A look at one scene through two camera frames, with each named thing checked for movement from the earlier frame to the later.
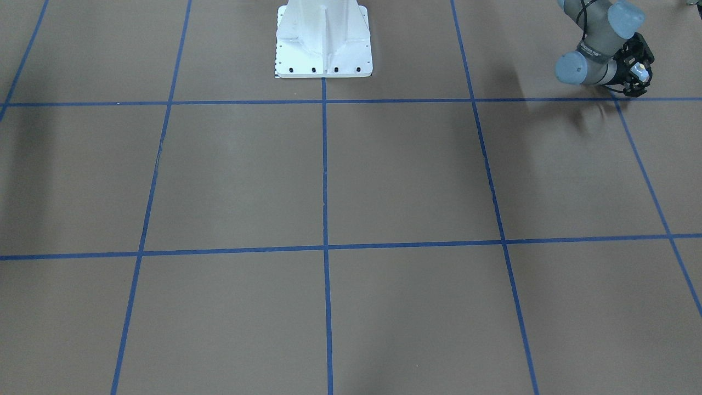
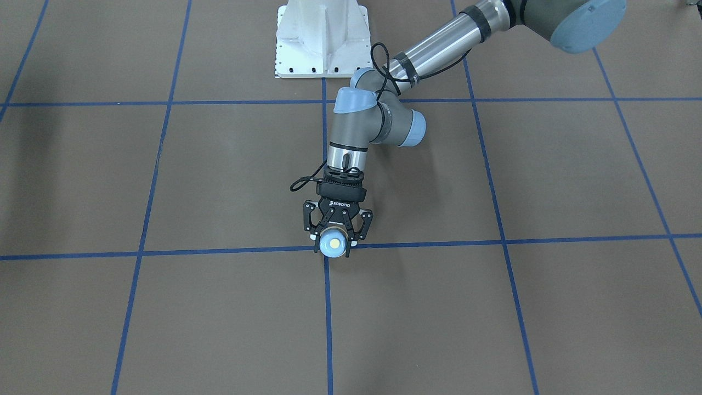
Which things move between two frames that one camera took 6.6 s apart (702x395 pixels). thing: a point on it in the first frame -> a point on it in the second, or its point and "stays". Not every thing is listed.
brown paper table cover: [175, 220] stays
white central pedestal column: [323, 39] stays
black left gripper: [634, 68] -> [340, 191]
